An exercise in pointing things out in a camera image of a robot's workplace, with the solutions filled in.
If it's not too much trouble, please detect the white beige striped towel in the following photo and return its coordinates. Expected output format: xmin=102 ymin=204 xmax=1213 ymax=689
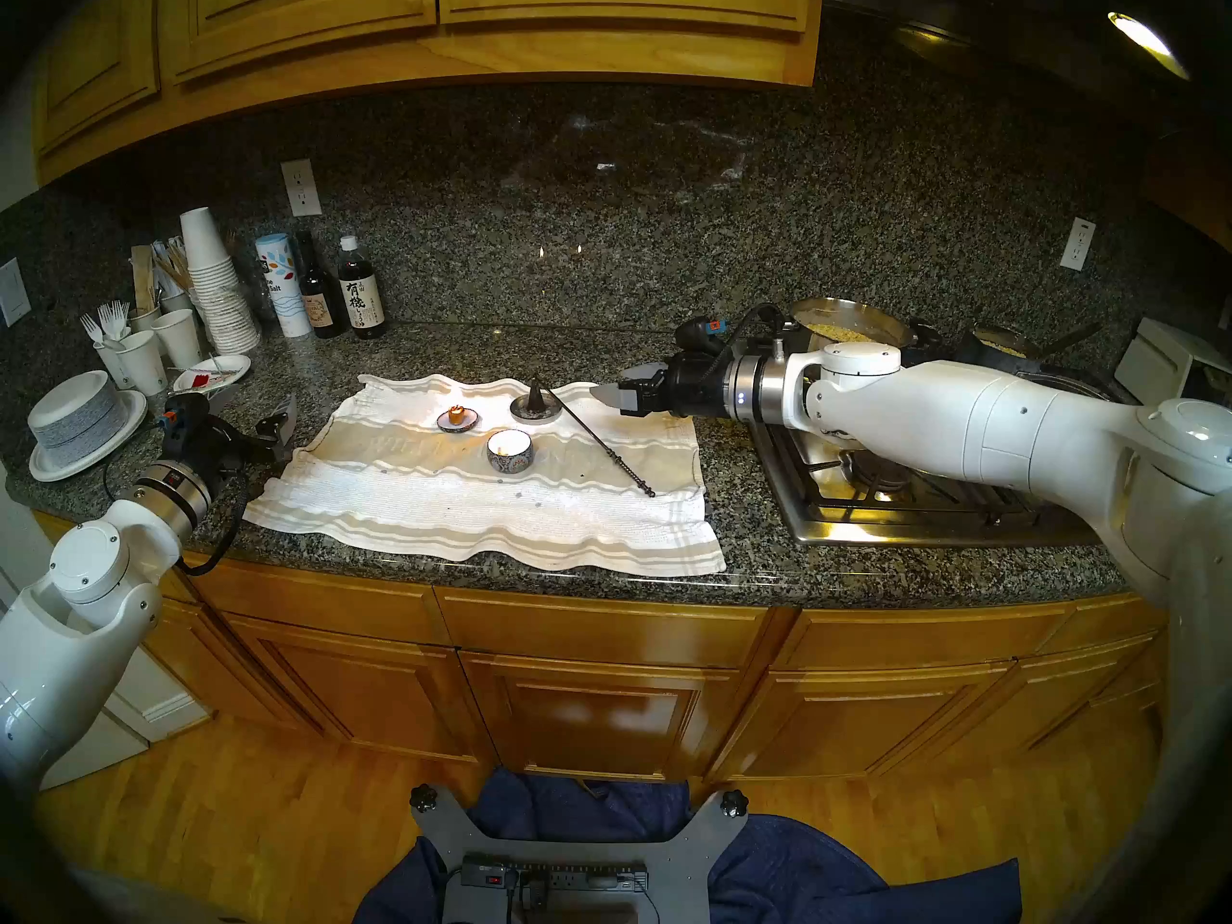
xmin=244 ymin=373 xmax=728 ymax=578

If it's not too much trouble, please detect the bundle of bamboo sticks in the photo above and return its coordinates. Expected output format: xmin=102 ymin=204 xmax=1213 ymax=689
xmin=152 ymin=237 xmax=193 ymax=293

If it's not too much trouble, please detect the small dark saucepan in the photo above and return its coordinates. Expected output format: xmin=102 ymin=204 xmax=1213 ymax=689
xmin=958 ymin=321 xmax=1106 ymax=374

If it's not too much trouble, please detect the tall stack of paper cups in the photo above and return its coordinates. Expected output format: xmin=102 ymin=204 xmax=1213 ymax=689
xmin=179 ymin=207 xmax=261 ymax=355

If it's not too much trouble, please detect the wooden cabinet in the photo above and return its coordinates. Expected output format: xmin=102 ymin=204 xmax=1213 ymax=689
xmin=29 ymin=0 xmax=825 ymax=187
xmin=29 ymin=508 xmax=1171 ymax=788

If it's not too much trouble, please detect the wooden upper cabinet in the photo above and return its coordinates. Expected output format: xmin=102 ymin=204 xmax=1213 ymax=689
xmin=29 ymin=0 xmax=825 ymax=187

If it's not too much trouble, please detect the range hood lamp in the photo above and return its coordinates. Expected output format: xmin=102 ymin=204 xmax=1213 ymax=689
xmin=1107 ymin=11 xmax=1191 ymax=81

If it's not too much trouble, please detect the stack of grey paper plates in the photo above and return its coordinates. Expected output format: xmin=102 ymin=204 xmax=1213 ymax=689
xmin=29 ymin=371 xmax=127 ymax=471

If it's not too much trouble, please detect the small white paper plate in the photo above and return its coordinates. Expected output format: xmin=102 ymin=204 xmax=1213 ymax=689
xmin=171 ymin=354 xmax=252 ymax=397

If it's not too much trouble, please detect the black long-handled candle snuffer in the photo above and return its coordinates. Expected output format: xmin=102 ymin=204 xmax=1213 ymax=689
xmin=525 ymin=377 xmax=657 ymax=499

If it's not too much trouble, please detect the white countertop appliance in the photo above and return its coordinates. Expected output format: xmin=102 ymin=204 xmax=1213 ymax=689
xmin=1115 ymin=318 xmax=1232 ymax=423

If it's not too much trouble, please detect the wooden lower cabinet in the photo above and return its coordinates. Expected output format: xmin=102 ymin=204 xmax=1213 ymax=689
xmin=29 ymin=508 xmax=1171 ymax=788

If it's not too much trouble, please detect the steel pot with yellow food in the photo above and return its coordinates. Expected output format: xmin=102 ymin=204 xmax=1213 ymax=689
xmin=789 ymin=298 xmax=944 ymax=357

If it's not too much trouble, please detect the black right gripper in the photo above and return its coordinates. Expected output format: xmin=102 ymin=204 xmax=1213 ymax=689
xmin=589 ymin=351 xmax=735 ymax=421

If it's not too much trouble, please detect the soy sauce bottle white cap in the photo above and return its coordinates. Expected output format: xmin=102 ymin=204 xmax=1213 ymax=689
xmin=337 ymin=236 xmax=388 ymax=341

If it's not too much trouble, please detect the dark blue cloth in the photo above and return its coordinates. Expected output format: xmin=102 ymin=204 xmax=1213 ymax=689
xmin=351 ymin=768 xmax=1023 ymax=924

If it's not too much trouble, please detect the blue patterned candle cup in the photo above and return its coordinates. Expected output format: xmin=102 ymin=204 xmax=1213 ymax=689
xmin=486 ymin=429 xmax=536 ymax=475

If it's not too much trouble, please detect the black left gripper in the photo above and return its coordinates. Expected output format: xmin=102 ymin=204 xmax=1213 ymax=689
xmin=188 ymin=398 xmax=299 ymax=475

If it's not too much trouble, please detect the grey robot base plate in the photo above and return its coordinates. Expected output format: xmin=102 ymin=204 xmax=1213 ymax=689
xmin=409 ymin=785 xmax=750 ymax=924

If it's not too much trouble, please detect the dark oil bottle gold label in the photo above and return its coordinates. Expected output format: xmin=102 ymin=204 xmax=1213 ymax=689
xmin=294 ymin=229 xmax=349 ymax=340

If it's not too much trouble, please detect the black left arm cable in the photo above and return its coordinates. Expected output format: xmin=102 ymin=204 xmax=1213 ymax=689
xmin=101 ymin=450 xmax=253 ymax=578

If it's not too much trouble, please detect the steel gas stove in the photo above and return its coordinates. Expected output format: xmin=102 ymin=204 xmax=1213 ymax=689
xmin=751 ymin=354 xmax=1139 ymax=548

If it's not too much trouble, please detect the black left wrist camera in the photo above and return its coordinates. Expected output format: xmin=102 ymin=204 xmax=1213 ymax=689
xmin=159 ymin=393 xmax=211 ymax=437

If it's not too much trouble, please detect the white salt canister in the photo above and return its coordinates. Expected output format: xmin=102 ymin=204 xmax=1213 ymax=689
xmin=255 ymin=234 xmax=313 ymax=340

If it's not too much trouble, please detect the dark range hood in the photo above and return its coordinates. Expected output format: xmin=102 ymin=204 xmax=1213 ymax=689
xmin=823 ymin=0 xmax=1232 ymax=163

